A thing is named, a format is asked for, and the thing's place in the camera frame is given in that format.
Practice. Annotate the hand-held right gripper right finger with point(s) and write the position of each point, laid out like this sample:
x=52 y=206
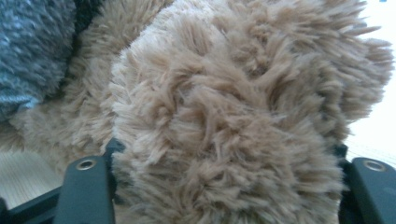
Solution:
x=370 y=196

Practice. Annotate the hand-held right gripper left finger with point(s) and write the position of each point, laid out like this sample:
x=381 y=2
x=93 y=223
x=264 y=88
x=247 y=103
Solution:
x=85 y=193

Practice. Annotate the grey towel cloth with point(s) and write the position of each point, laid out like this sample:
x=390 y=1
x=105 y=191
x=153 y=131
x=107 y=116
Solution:
x=31 y=53

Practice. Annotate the brown teddy bear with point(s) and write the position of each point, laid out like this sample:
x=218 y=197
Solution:
x=224 y=109

